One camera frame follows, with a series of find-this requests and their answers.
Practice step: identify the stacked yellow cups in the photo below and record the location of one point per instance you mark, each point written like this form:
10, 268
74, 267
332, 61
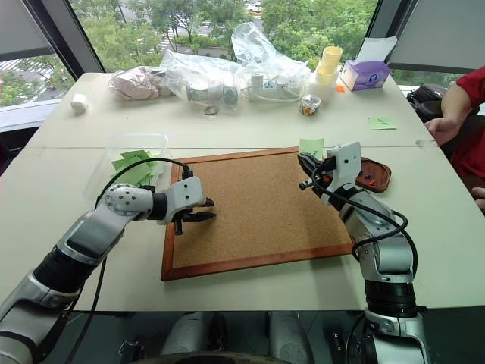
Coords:
329, 62

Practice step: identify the white tissue sheet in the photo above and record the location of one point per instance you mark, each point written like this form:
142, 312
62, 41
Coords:
375, 49

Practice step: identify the grey metal cylinder part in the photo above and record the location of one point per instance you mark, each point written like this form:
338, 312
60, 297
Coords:
212, 94

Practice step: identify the person's right hand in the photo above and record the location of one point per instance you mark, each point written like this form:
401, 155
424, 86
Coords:
439, 130

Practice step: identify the clear jar of pushpins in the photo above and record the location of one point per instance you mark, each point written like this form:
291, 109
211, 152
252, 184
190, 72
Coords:
310, 106

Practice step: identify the grey rounded shape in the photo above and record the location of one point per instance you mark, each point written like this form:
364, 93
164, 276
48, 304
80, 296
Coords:
193, 333
290, 337

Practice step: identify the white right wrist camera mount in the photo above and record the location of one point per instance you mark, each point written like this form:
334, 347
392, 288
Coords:
346, 163

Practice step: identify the green note with scribble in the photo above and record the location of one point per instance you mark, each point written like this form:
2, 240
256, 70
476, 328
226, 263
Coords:
382, 123

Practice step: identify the grey roller blind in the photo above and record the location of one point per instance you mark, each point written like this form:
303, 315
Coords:
19, 26
443, 34

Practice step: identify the purple tissue box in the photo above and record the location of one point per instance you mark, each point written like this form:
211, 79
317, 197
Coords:
363, 77

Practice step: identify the small white roll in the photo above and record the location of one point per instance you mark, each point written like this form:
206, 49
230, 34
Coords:
79, 103

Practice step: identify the person's left hand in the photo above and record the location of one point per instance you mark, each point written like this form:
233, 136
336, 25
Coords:
480, 199

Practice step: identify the bag of pink cloth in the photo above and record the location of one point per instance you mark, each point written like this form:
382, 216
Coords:
132, 83

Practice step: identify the person in red shirt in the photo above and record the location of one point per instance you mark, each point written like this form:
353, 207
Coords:
471, 151

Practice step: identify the small orange object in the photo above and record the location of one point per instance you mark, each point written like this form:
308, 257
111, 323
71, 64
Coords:
340, 88

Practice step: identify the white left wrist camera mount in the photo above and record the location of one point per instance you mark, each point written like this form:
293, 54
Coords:
185, 197

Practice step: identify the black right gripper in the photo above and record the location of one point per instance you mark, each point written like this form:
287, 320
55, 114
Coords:
324, 172

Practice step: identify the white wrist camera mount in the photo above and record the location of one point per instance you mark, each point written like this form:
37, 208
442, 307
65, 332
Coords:
185, 197
346, 163

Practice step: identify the large green sticky note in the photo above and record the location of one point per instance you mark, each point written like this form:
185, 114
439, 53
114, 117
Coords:
130, 159

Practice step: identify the dark window post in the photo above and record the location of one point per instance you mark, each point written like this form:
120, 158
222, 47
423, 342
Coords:
380, 19
68, 38

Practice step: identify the black bag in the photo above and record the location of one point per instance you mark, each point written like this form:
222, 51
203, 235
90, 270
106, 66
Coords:
424, 101

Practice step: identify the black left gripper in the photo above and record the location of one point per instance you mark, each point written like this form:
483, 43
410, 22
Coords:
181, 221

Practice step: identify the clear bag with power strip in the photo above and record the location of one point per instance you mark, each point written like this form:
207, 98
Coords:
261, 57

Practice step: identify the folded green sticky note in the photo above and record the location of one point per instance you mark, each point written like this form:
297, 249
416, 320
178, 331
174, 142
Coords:
144, 176

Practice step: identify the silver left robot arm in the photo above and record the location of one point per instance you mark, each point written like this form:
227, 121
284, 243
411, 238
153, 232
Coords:
87, 235

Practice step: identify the person's right forearm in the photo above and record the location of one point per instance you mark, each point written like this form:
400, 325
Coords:
456, 104

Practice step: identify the green note with pushpin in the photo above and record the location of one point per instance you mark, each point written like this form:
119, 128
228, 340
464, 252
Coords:
311, 145

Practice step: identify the brown wooden tray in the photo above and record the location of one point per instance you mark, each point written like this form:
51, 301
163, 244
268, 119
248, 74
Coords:
380, 176

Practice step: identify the wood framed cork board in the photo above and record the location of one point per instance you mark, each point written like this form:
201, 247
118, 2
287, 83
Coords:
257, 212

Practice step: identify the clear bag with metal part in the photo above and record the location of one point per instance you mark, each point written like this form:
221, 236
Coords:
193, 70

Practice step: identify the clear plastic box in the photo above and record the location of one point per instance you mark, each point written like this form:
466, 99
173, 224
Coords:
102, 167

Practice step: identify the white power strip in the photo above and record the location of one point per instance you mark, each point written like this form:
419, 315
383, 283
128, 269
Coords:
273, 86

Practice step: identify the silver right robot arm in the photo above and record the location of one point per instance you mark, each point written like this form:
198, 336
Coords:
382, 246

